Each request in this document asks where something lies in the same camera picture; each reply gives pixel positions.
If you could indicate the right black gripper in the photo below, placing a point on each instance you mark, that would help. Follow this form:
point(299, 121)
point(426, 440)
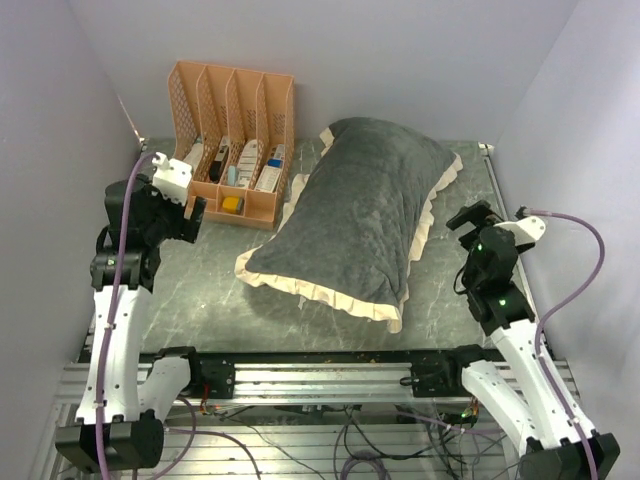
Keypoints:
point(478, 214)

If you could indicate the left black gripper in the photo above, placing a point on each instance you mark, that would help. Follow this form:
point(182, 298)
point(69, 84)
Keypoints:
point(184, 228)

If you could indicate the grey pillowcase with cream ruffle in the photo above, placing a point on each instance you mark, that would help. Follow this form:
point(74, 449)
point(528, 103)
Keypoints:
point(357, 222)

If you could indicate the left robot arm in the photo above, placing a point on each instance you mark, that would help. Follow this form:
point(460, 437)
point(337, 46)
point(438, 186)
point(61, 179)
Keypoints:
point(119, 422)

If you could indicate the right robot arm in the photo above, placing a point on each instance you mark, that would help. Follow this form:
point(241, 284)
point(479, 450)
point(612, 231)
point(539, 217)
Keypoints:
point(553, 437)

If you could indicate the yellow black small item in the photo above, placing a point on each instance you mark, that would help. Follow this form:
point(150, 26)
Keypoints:
point(233, 205)

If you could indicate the black device in organizer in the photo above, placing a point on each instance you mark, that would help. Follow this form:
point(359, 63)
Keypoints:
point(219, 161)

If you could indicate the white box in organizer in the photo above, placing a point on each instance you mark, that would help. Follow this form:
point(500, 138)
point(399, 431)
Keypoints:
point(194, 156)

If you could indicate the white striped box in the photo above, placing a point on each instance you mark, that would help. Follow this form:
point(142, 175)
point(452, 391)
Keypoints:
point(247, 163)

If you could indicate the blue white box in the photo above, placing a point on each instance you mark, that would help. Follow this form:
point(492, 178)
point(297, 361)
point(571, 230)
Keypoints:
point(271, 171)

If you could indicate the orange plastic file organizer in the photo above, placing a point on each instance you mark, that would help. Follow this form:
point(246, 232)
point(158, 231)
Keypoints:
point(209, 101)

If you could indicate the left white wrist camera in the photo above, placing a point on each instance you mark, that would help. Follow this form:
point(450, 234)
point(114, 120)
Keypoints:
point(172, 178)

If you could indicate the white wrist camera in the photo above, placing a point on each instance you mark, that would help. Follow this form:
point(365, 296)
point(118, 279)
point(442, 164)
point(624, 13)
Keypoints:
point(528, 229)
point(172, 178)

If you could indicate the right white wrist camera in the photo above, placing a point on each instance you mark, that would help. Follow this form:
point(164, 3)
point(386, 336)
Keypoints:
point(528, 229)

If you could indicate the aluminium mounting rail frame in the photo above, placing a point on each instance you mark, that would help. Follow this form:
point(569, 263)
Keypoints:
point(311, 378)

